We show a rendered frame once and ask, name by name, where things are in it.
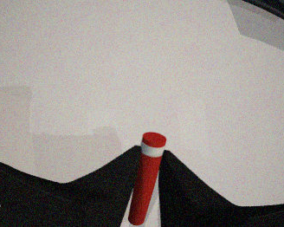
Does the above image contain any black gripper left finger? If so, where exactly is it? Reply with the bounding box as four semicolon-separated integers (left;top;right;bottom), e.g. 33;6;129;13
0;145;141;227

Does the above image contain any red peg with white band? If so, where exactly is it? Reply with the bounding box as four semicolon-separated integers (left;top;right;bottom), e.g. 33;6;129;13
128;133;166;225

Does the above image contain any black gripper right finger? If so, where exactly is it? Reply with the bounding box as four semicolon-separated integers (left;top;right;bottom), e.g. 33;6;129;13
158;151;284;227

